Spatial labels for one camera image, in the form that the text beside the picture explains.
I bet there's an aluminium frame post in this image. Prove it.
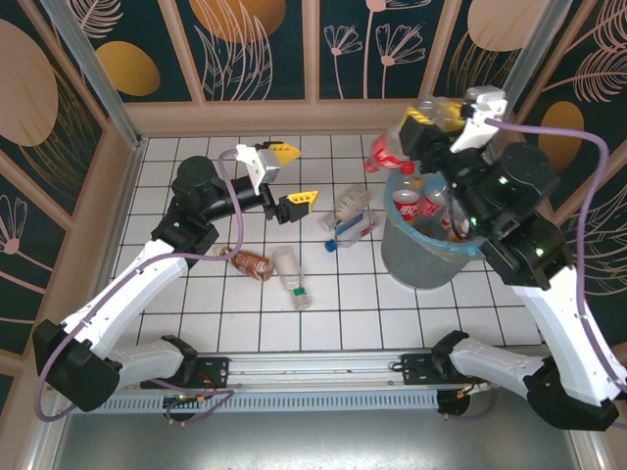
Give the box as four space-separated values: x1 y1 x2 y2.
40 0 148 148
504 0 574 102

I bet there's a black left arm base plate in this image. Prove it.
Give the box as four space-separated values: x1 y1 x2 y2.
140 355 231 392

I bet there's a grey slotted cable duct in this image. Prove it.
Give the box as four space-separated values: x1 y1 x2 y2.
68 393 440 413

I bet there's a clear bottle green neck ring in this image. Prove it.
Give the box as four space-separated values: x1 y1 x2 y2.
271 246 314 310

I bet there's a grey metal sheet panel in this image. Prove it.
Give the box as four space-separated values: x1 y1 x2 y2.
51 409 584 470

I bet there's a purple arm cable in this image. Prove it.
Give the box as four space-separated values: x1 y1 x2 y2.
440 119 621 422
36 149 246 428

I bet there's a clear bottle blue cap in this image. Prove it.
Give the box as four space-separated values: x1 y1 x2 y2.
323 209 381 253

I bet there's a brown tea bottle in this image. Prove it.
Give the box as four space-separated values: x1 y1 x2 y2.
215 244 274 281

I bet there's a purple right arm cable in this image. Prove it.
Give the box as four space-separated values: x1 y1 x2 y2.
440 119 621 422

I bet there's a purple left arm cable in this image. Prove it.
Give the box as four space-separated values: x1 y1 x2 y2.
36 149 246 428

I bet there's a grey mesh waste bin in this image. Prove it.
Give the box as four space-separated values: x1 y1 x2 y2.
380 170 486 291

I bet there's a clear bottle green white label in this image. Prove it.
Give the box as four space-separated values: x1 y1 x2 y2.
318 185 369 231

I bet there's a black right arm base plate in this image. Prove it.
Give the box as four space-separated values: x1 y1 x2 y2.
390 351 445 389

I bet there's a clear water bottle red label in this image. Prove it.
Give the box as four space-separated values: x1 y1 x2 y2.
363 97 464 175

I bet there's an aluminium mounting rail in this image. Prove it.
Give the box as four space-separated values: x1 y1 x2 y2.
195 352 540 393

